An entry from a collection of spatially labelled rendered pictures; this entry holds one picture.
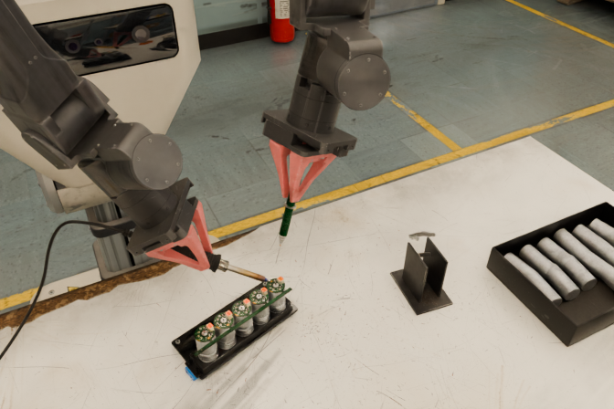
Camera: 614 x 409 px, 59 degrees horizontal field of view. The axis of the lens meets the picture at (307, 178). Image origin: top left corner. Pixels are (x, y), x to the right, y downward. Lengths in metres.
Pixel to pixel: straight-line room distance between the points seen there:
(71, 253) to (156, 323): 1.30
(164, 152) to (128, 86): 0.33
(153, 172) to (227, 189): 1.64
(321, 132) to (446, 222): 0.38
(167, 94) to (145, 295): 0.32
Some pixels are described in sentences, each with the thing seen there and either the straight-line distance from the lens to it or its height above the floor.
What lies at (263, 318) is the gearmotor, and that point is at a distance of 0.74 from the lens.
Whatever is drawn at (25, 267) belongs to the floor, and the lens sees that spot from 2.09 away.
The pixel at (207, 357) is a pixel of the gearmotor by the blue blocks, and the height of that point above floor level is 0.78.
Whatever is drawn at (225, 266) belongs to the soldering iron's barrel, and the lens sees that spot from 0.72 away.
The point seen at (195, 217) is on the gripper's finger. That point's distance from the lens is 0.69.
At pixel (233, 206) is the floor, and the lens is 2.10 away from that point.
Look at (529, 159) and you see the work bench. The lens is 1.13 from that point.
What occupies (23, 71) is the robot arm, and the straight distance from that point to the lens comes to 0.56.
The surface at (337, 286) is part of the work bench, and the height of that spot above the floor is 0.75.
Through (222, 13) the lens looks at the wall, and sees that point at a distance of 3.33.
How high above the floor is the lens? 1.36
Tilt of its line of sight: 38 degrees down
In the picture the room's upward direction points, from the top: straight up
